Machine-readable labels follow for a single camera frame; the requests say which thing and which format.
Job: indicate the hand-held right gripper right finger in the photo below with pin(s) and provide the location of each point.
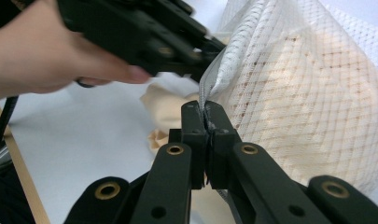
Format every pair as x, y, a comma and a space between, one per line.
221, 137

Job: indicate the wooden table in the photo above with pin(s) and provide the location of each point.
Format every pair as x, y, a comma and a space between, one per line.
25, 177

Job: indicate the cream cloth garment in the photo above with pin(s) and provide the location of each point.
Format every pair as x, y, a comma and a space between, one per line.
165, 105

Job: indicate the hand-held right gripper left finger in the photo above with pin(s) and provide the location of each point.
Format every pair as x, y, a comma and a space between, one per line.
193, 140

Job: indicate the white mesh laundry bag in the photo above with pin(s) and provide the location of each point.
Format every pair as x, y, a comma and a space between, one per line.
301, 77

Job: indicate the white table mat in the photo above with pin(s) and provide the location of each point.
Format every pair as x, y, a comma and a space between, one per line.
90, 133

